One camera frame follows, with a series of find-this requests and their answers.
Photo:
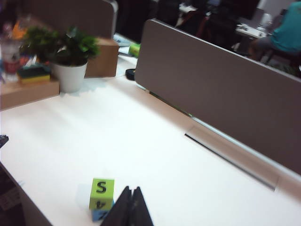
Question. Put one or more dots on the green plant in white pot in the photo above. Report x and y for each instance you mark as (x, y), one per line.
(69, 70)

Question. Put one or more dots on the grey desk divider panel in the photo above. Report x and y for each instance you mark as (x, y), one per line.
(225, 94)

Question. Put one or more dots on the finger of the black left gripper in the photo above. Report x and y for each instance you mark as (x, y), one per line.
(3, 140)

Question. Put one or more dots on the green foam letter block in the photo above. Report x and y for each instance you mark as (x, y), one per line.
(101, 191)

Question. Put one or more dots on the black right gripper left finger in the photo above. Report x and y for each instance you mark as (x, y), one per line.
(120, 209)

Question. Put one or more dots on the tall brown cardboard box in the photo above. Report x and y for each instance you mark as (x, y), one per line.
(103, 57)

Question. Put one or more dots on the person in teal shirt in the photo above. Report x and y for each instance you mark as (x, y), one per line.
(285, 30)

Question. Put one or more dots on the black office chair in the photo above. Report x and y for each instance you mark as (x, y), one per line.
(218, 28)

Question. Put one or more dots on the clear bottle with red label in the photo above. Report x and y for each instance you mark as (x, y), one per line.
(9, 56)

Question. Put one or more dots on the flat brown cardboard box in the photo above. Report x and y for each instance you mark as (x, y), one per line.
(28, 93)

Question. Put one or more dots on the short brown desk partition panel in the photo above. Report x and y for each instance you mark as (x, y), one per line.
(70, 16)

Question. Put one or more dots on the green and yellow sponge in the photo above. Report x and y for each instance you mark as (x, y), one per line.
(34, 74)

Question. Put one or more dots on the blue foam number block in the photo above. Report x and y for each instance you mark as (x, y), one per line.
(100, 214)

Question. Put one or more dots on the small black round object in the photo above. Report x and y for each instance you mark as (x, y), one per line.
(130, 74)

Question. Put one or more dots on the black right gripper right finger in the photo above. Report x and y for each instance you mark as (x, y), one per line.
(141, 210)

